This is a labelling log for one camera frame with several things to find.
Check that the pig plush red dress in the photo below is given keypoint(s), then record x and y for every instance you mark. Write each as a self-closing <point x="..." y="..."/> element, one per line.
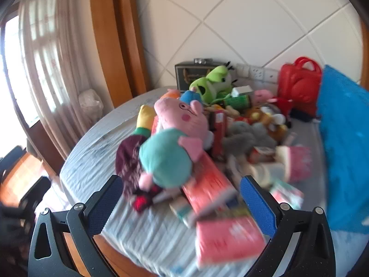
<point x="263" y="96"/>

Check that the grey furry plush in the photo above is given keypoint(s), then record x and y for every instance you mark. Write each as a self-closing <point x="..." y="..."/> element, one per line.
<point x="248" y="137"/>

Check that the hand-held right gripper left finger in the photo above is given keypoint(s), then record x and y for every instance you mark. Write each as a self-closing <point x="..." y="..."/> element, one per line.
<point x="103" y="205"/>

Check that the white wall switch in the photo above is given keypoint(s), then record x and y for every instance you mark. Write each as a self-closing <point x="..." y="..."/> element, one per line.
<point x="242" y="69"/>

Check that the long orange-red box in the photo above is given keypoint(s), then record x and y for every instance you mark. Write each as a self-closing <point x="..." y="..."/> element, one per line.
<point x="207" y="181"/>

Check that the red box with dark side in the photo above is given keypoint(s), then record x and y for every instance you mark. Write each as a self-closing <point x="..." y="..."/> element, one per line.
<point x="219" y="132"/>

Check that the blue bag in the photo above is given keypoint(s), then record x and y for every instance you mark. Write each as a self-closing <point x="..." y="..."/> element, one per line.
<point x="343" y="138"/>

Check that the pig plush orange outfit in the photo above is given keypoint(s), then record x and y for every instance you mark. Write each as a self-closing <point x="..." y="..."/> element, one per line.
<point x="170" y="93"/>

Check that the white plastic bag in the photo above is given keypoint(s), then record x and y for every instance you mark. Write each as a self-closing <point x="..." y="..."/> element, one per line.
<point x="90" y="101"/>

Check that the yellow and green plush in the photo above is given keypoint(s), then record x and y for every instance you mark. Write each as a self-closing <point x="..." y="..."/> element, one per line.
<point x="145" y="118"/>

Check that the sheer curtain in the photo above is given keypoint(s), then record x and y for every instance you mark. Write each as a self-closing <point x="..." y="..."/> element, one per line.
<point x="49" y="63"/>

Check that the small white carton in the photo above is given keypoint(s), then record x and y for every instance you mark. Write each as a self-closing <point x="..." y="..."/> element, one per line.
<point x="181" y="210"/>

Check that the pink and white cup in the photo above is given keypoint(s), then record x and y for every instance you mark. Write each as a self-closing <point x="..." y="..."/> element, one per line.
<point x="297" y="161"/>

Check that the brown bottle with green label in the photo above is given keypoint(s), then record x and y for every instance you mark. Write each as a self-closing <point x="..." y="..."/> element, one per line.
<point x="237" y="101"/>

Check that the pink flat box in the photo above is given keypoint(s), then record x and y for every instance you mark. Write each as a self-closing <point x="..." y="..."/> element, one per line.
<point x="227" y="239"/>

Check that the wooden door frame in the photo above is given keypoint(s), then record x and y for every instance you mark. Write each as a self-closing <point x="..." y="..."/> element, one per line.
<point x="115" y="34"/>

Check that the dark maroon plush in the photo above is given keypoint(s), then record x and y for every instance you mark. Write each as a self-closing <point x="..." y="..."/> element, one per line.
<point x="128" y="161"/>

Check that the small pig plush blue outfit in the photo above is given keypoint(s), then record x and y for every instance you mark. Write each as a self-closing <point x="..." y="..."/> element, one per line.
<point x="188" y="96"/>

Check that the large pig plush teal outfit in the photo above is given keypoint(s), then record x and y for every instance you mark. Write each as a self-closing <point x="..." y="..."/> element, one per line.
<point x="178" y="118"/>

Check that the white carton box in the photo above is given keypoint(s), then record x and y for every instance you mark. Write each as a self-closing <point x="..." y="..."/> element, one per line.
<point x="242" y="91"/>

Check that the white wall socket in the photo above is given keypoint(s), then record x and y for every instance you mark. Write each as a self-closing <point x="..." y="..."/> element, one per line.
<point x="256" y="72"/>
<point x="271" y="75"/>

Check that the brown bear plush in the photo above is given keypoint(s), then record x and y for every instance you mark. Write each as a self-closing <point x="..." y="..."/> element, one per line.
<point x="271" y="121"/>

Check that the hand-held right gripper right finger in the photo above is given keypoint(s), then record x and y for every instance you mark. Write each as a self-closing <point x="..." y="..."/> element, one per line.
<point x="256" y="202"/>

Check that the green frog plush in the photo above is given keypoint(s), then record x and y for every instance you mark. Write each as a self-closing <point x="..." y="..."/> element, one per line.
<point x="213" y="82"/>

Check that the window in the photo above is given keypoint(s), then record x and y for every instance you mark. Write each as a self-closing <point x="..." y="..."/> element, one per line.
<point x="11" y="72"/>

